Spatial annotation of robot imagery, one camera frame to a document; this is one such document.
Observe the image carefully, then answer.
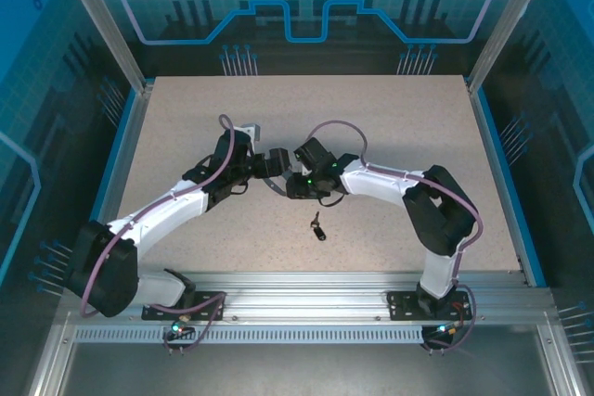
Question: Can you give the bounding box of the silver keyring with chain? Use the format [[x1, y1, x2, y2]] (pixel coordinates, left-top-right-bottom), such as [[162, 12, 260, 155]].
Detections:
[[263, 175, 289, 197]]

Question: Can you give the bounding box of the silver key with black head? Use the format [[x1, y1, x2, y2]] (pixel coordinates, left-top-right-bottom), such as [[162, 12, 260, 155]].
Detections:
[[308, 211, 329, 243]]

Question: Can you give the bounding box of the blue table edge strip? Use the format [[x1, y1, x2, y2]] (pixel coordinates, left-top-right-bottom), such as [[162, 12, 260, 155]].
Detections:
[[73, 88, 146, 288], [477, 88, 549, 288]]

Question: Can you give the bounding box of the small connector with green light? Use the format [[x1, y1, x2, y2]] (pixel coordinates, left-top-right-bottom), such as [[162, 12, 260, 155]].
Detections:
[[433, 319, 467, 338], [167, 315, 195, 340]]

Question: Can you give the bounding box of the grey metal panel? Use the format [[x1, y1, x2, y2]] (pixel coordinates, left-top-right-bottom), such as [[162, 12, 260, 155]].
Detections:
[[59, 342, 558, 396]]

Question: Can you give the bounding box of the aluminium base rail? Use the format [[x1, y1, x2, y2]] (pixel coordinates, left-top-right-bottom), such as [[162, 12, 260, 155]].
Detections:
[[62, 269, 557, 328]]

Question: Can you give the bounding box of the slotted grey cable duct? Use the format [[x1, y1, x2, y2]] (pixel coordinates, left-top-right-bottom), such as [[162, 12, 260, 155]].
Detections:
[[72, 326, 427, 346]]

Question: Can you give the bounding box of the aluminium frame post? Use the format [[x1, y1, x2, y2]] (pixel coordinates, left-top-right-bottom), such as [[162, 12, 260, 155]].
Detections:
[[465, 0, 562, 95], [51, 0, 155, 94]]

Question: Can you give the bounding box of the aluminium frame rail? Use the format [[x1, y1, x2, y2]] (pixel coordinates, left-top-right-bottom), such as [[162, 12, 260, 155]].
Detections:
[[536, 312, 589, 396], [26, 312, 79, 396]]

